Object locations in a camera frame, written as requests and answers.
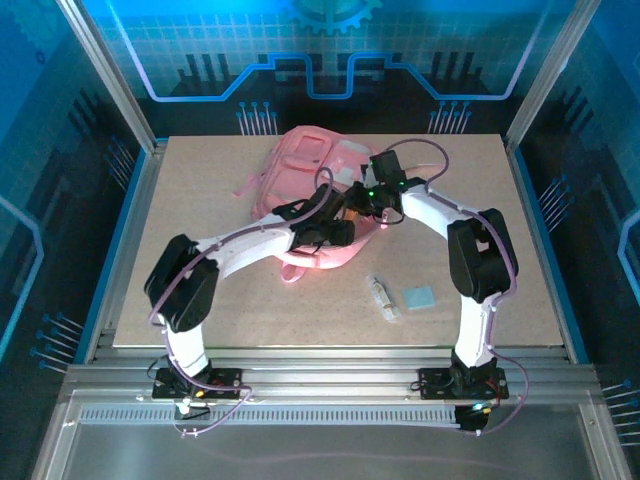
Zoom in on pink fabric backpack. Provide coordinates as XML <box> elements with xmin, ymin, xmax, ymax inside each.
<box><xmin>233</xmin><ymin>124</ymin><xmax>427</xmax><ymax>287</ymax></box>

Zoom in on clear plastic stationery packet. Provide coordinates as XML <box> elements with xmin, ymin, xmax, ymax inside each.
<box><xmin>367</xmin><ymin>272</ymin><xmax>404</xmax><ymax>326</ymax></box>

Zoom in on light blue sticky note pad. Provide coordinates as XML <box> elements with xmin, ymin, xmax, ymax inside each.
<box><xmin>401</xmin><ymin>285</ymin><xmax>439</xmax><ymax>312</ymax></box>

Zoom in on blue table edge strip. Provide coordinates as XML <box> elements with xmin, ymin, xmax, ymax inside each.
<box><xmin>508</xmin><ymin>144</ymin><xmax>591</xmax><ymax>364</ymax></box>
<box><xmin>73</xmin><ymin>148</ymin><xmax>149</xmax><ymax>364</ymax></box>

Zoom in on grey metal lower panel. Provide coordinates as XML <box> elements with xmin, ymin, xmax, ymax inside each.
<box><xmin>29</xmin><ymin>389</ymin><xmax>635</xmax><ymax>480</ymax></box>

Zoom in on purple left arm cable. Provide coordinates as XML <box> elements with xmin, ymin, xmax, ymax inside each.
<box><xmin>148</xmin><ymin>166</ymin><xmax>335</xmax><ymax>439</ymax></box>

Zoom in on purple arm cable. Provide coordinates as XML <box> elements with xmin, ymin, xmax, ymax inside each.
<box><xmin>148</xmin><ymin>166</ymin><xmax>335</xmax><ymax>439</ymax></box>
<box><xmin>382</xmin><ymin>138</ymin><xmax>532</xmax><ymax>437</ymax></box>

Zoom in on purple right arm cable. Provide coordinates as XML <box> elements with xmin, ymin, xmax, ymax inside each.
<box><xmin>382</xmin><ymin>138</ymin><xmax>532</xmax><ymax>437</ymax></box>

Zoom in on aluminium front rail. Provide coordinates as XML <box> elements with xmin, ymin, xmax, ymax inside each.
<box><xmin>64</xmin><ymin>345</ymin><xmax>601</xmax><ymax>401</ymax></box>

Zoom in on blue printed back enclosure panel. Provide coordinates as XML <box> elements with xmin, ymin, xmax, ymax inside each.
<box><xmin>79</xmin><ymin>0</ymin><xmax>557</xmax><ymax>137</ymax></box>

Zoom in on blue printed enclosure panel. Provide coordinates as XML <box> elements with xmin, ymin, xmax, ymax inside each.
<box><xmin>514</xmin><ymin>0</ymin><xmax>640</xmax><ymax>480</ymax></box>
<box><xmin>0</xmin><ymin>0</ymin><xmax>151</xmax><ymax>480</ymax></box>
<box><xmin>79</xmin><ymin>0</ymin><xmax>557</xmax><ymax>137</ymax></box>

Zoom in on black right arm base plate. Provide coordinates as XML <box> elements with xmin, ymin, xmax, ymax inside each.
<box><xmin>418</xmin><ymin>367</ymin><xmax>510</xmax><ymax>401</ymax></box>

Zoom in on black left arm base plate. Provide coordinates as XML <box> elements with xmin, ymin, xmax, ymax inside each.
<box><xmin>151</xmin><ymin>367</ymin><xmax>244</xmax><ymax>401</ymax></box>

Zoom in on slotted grey cable duct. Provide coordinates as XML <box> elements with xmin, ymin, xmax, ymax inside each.
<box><xmin>78</xmin><ymin>406</ymin><xmax>462</xmax><ymax>427</ymax></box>

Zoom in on aluminium frame post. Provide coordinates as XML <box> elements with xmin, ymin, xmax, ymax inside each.
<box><xmin>503</xmin><ymin>0</ymin><xmax>602</xmax><ymax>154</ymax></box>
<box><xmin>55</xmin><ymin>0</ymin><xmax>170</xmax><ymax>154</ymax></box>

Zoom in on blue printed right enclosure panel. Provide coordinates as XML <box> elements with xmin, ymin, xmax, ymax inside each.
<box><xmin>514</xmin><ymin>0</ymin><xmax>640</xmax><ymax>480</ymax></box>

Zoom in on blue printed left enclosure panel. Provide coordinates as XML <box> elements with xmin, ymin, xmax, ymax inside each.
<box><xmin>0</xmin><ymin>0</ymin><xmax>151</xmax><ymax>480</ymax></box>

